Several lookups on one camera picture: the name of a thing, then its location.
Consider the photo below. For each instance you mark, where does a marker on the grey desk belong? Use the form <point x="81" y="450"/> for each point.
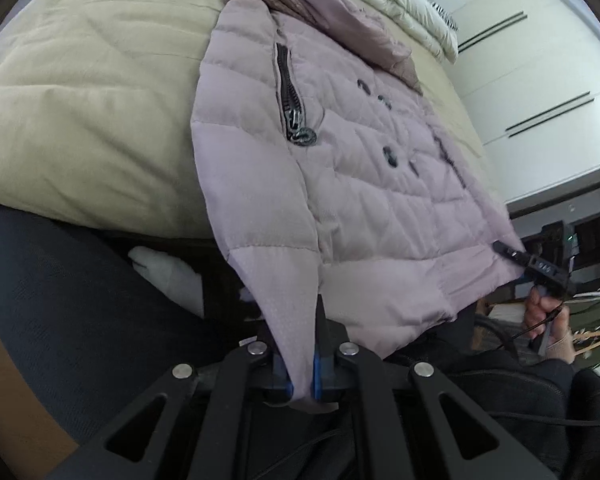
<point x="570" y="190"/>

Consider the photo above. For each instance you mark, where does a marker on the black electronic device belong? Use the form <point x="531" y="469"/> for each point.
<point x="560" y="240"/>

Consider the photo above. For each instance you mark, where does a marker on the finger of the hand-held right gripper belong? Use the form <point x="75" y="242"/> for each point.
<point x="510" y="252"/>

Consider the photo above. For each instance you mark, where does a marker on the white cloth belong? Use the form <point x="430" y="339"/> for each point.
<point x="172" y="277"/>

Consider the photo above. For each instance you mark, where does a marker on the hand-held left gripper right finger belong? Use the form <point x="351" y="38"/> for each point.
<point x="318" y="380"/>

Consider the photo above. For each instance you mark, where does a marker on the white wardrobe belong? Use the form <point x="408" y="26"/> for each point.
<point x="530" y="75"/>

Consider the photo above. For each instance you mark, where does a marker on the zebra striped pillow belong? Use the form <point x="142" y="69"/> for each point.
<point x="442" y="12"/>

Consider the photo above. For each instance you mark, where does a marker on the person's leg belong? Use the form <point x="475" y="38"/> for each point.
<point x="80" y="300"/>
<point x="480" y="410"/>

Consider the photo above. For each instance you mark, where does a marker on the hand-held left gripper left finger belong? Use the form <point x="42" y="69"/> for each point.
<point x="284" y="385"/>

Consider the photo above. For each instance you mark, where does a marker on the person's right forearm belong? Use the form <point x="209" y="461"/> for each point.
<point x="555" y="375"/>

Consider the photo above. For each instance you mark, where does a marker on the bed with beige sheet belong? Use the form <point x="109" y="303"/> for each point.
<point x="90" y="90"/>

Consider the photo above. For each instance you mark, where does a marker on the white folded duvet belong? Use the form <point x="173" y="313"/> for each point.
<point x="405" y="0"/>

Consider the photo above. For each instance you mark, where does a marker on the person's right hand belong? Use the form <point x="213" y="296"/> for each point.
<point x="542" y="315"/>

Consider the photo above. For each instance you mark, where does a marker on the mauve hooded down jacket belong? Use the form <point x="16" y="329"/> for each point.
<point x="360" y="185"/>

